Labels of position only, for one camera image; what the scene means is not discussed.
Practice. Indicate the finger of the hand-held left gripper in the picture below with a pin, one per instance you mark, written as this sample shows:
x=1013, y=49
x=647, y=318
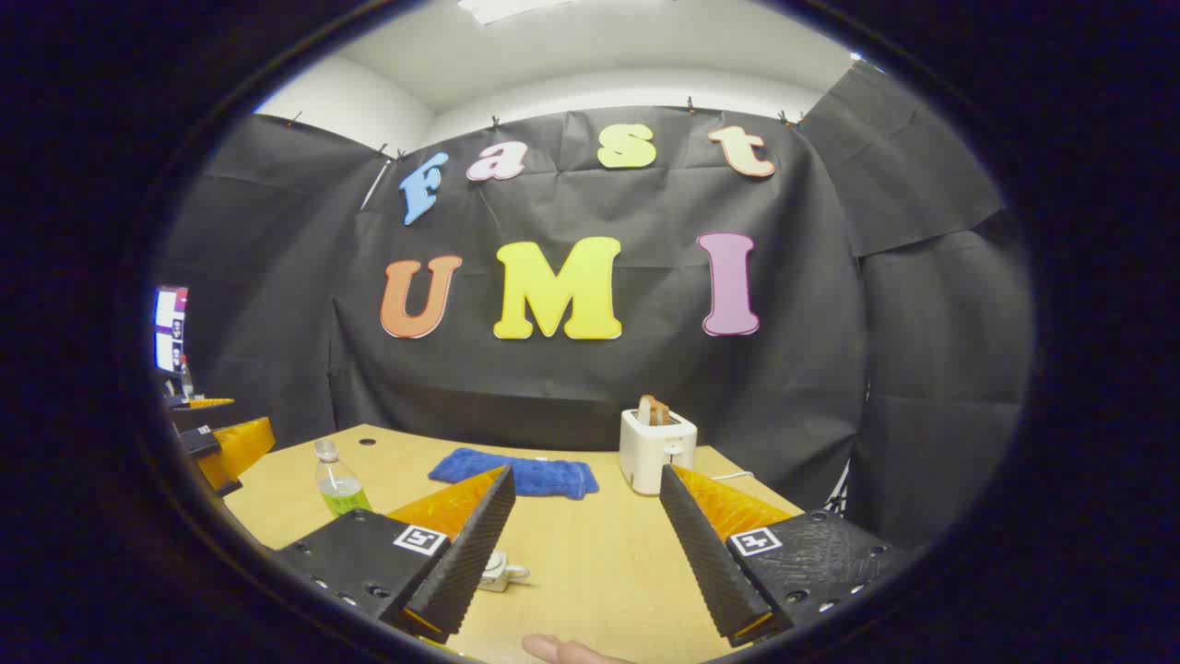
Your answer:
x=217, y=418
x=240, y=452

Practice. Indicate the bread slice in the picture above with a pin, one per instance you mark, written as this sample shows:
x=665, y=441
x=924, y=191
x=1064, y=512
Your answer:
x=654, y=410

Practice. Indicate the white toaster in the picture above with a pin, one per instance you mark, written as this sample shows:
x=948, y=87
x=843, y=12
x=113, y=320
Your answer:
x=650, y=452

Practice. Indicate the computer monitor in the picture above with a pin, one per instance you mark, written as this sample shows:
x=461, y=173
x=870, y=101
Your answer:
x=171, y=323

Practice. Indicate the blue towel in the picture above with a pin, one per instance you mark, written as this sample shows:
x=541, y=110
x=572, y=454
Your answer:
x=544, y=478

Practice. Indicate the clear green-label water bottle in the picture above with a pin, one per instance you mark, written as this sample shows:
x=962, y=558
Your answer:
x=341, y=489

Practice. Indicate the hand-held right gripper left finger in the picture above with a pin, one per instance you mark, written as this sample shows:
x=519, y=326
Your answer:
x=470, y=563

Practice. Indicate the white floral teacup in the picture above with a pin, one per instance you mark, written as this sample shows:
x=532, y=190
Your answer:
x=498, y=574

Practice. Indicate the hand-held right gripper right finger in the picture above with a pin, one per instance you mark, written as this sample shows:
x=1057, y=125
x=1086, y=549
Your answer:
x=705, y=563

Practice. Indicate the ceiling light panel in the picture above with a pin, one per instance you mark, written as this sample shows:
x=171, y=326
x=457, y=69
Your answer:
x=507, y=7

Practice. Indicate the red-cap plastic bottle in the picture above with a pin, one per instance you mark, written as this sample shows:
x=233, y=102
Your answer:
x=186, y=378

